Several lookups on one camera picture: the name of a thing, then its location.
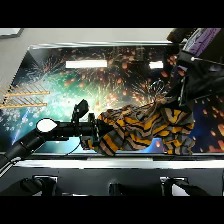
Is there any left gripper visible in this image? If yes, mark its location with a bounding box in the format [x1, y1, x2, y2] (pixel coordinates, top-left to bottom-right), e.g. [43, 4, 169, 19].
[86, 112, 106, 148]

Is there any yellow grey striped shirt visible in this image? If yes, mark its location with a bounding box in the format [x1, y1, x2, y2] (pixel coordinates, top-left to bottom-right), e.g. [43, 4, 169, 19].
[81, 95, 196, 158]

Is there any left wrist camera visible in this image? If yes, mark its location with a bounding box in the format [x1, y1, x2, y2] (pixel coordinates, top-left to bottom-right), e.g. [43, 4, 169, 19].
[70, 98, 91, 124]

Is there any black cable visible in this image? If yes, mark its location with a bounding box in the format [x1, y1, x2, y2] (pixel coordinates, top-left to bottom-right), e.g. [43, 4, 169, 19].
[53, 141, 83, 158]

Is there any silver frame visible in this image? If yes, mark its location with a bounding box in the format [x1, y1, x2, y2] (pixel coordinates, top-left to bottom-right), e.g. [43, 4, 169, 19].
[0, 150, 224, 197]

